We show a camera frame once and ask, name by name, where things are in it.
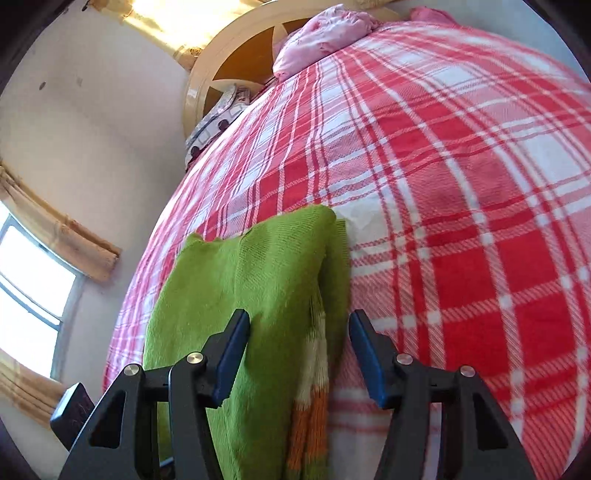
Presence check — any pink cloth beside bed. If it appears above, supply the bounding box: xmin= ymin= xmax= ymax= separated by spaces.
xmin=409 ymin=6 xmax=459 ymax=26

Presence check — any pink pillow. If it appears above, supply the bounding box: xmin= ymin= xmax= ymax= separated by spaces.
xmin=273 ymin=4 xmax=381 ymax=82

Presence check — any white grey patterned pillow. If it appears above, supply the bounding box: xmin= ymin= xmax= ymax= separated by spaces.
xmin=184 ymin=84 xmax=250 ymax=169

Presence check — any red white plaid bedsheet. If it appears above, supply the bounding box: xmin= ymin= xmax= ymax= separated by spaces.
xmin=103 ymin=22 xmax=590 ymax=479

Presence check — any yellow curtain left of back window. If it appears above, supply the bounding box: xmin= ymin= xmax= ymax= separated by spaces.
xmin=87 ymin=0 xmax=263 ymax=71

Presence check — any beige wooden arched headboard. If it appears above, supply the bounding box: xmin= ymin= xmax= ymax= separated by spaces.
xmin=181 ymin=0 xmax=403 ymax=139

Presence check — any green orange striped knit sweater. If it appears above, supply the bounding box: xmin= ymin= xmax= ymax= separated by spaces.
xmin=143 ymin=205 xmax=349 ymax=479

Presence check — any yellow curtain at side window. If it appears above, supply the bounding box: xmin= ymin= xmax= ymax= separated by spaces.
xmin=1 ymin=163 xmax=121 ymax=283

